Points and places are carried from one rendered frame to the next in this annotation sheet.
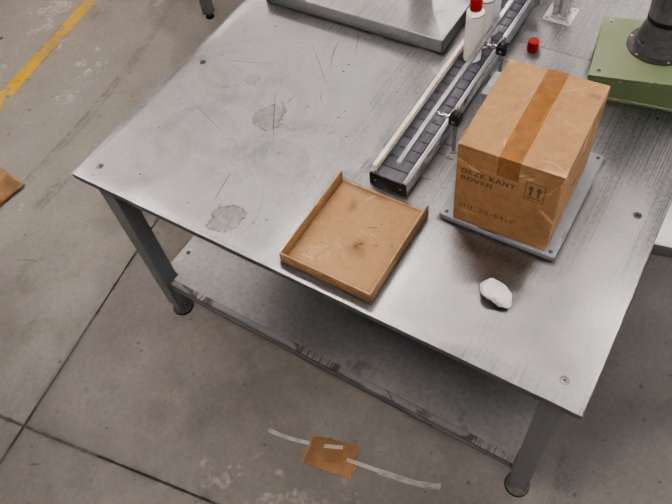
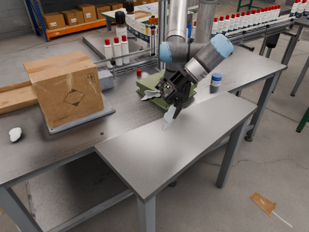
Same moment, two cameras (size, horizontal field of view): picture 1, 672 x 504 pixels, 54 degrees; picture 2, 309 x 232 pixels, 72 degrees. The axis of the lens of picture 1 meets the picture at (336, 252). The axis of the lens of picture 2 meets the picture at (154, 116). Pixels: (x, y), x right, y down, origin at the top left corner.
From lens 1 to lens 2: 141 cm
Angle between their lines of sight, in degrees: 20
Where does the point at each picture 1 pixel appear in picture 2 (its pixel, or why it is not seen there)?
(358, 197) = (27, 90)
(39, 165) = not seen: hidden behind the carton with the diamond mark
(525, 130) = (47, 66)
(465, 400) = (47, 200)
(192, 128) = (19, 60)
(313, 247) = not seen: outside the picture
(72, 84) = not seen: hidden behind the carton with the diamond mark
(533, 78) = (77, 56)
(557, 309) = (28, 151)
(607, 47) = (154, 76)
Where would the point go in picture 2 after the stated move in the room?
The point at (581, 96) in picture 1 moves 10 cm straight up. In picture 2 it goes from (82, 65) to (77, 45)
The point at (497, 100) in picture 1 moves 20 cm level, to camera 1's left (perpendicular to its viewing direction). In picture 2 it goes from (55, 57) to (25, 53)
